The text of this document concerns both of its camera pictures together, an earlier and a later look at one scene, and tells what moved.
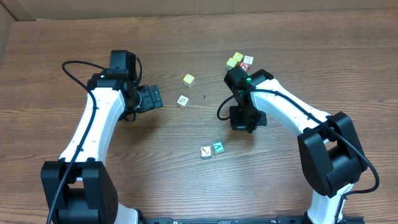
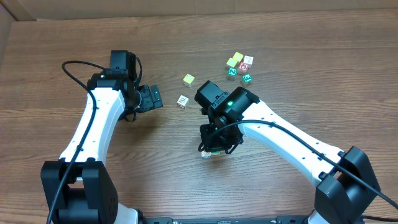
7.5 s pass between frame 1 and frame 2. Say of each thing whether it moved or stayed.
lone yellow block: stayed
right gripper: moved
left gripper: stayed
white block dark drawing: stayed
